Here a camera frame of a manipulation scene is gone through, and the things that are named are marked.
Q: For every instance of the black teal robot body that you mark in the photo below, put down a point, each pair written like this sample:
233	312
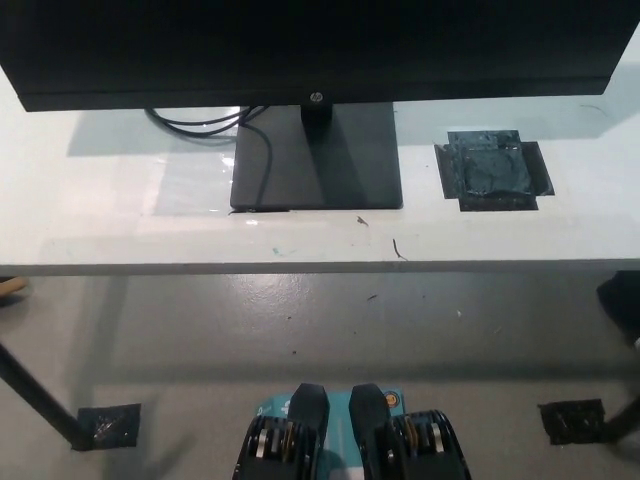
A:
310	450

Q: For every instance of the black table leg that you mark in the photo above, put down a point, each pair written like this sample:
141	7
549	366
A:
40	400
625	420

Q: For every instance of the black floor tape patch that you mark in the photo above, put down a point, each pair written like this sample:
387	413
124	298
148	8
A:
110	425
570	421

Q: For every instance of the black tape patch on table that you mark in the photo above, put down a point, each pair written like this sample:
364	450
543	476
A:
492	172

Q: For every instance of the black HP computer monitor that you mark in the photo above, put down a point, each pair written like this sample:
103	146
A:
320	45

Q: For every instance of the black object on floor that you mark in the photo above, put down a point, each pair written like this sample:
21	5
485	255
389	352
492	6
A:
620	305

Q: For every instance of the wooden stick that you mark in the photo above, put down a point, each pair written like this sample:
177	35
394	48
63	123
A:
11	287

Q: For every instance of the clear plastic tape sheet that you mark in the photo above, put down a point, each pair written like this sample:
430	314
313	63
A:
200	185

